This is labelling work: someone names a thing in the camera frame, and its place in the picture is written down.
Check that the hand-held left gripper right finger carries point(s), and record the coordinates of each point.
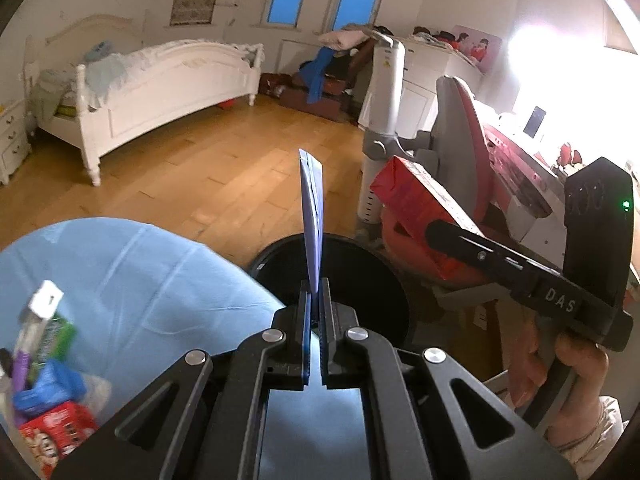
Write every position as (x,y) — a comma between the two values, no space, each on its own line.
(326,340)

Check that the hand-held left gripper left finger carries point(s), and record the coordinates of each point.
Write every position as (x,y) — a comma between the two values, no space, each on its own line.
(304,335)

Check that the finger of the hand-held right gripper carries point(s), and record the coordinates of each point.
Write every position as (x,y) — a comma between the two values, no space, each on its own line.
(480,250)

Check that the black trash bin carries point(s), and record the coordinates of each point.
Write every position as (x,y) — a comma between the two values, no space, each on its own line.
(370,285)

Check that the red box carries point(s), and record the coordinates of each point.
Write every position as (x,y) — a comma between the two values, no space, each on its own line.
(420,200)

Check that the blue packet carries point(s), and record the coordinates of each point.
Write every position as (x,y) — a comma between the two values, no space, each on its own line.
(312,210)

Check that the person's right forearm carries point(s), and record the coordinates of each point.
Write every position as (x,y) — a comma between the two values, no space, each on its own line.
(590,430)

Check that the person's right hand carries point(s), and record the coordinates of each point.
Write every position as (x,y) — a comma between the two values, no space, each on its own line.
(580,365)

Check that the white red desk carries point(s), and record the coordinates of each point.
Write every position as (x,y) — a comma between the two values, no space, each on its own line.
(530,175)

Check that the red grey chair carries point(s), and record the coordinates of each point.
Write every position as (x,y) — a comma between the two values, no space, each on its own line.
(462,135)

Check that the white tablet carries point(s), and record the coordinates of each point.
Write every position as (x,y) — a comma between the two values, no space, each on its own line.
(535,121)

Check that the blue tablecloth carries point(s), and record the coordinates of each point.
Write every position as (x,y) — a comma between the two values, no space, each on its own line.
(150,285)

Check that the white cabinet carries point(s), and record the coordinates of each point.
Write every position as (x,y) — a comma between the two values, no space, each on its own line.
(435,85)

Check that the white grey column stand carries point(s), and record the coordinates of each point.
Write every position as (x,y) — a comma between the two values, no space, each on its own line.
(385,90)

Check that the blue garment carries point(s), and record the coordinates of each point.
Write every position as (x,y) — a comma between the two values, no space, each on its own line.
(317,75)

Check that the red item under bed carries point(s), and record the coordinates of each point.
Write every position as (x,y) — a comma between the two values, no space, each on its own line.
(226,104)

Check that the green packet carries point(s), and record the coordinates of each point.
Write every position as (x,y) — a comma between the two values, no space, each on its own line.
(57,335)

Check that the pink clothes pile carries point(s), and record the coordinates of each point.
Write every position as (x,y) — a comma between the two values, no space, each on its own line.
(342,39)

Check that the dark red bag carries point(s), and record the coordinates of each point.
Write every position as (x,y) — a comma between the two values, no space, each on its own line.
(274,84)

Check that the blue crumpled wrapper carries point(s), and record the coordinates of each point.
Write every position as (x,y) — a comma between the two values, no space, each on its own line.
(50,390)

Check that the white capped tube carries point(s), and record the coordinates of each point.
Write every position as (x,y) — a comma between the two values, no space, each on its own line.
(42,305)

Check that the white radiator panel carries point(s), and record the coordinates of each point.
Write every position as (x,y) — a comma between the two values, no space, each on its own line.
(300,57)

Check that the red printed pack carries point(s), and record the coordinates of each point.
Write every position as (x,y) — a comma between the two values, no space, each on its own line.
(55,435)

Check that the white bed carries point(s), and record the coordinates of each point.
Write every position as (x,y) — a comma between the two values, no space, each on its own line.
(165,105)

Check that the purple wrapper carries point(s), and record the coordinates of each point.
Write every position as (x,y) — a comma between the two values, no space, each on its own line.
(21,380)

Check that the light blue cloth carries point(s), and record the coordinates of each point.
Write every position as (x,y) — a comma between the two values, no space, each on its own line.
(107,77)

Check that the green blanket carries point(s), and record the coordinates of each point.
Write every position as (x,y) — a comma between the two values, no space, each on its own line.
(50,95)

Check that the white nightstand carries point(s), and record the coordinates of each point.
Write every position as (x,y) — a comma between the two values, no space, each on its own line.
(12,140)

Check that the blue plush toy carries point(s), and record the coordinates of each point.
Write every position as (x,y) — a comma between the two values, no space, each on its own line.
(97,50)

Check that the wall poster with red figures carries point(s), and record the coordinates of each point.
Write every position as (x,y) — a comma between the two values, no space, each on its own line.
(477,47)

